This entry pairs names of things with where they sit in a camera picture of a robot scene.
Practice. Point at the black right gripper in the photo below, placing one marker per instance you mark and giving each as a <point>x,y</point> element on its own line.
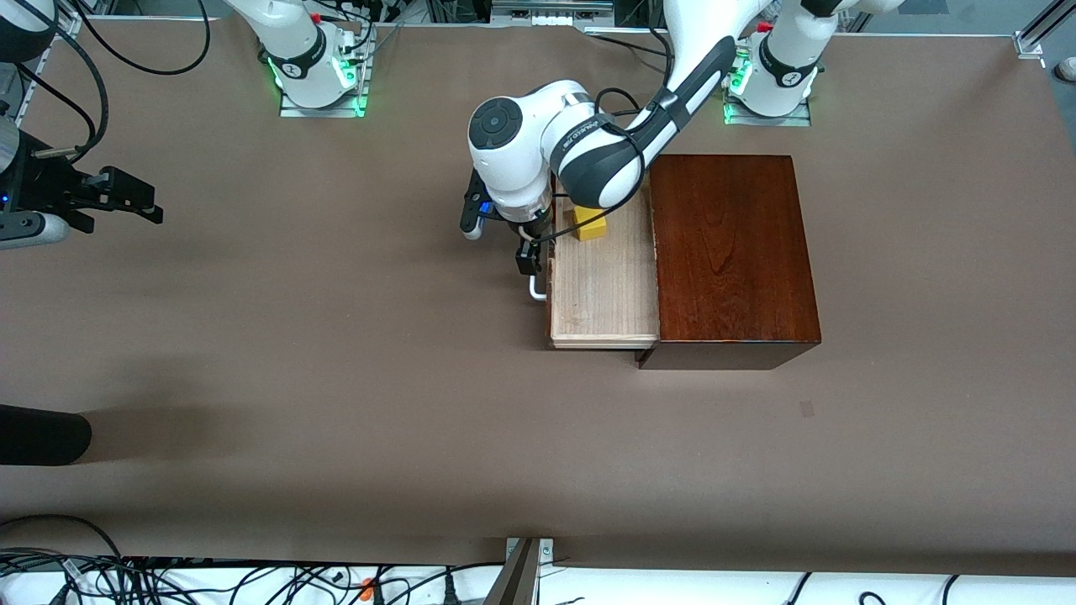
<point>44,181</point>

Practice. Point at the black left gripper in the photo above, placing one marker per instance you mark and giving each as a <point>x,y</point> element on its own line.
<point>527,254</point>

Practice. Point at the yellow wooden block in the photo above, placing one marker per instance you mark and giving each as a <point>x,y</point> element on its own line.
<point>591,228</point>

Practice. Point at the dark brown wooden board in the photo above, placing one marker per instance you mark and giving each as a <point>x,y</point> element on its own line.
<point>605,286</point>

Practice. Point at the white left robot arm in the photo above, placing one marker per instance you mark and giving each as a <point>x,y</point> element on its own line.
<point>513,160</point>

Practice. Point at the dark brown wooden cabinet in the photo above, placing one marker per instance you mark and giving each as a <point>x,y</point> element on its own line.
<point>731,252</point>

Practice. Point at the grey box with white connectors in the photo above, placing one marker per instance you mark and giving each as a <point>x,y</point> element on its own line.
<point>551,8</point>

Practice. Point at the black cylindrical object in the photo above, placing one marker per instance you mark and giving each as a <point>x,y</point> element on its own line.
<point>42,435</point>

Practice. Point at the small orange object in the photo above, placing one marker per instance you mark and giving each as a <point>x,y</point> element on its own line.
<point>367,588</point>

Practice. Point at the aluminium frame profile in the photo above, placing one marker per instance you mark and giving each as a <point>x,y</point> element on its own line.
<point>1034,38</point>
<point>42,80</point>

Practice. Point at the aluminium arm base plate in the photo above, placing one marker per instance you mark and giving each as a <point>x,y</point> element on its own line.
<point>769,120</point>
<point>324,112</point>

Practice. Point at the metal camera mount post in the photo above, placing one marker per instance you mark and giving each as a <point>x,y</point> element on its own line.
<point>517,580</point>

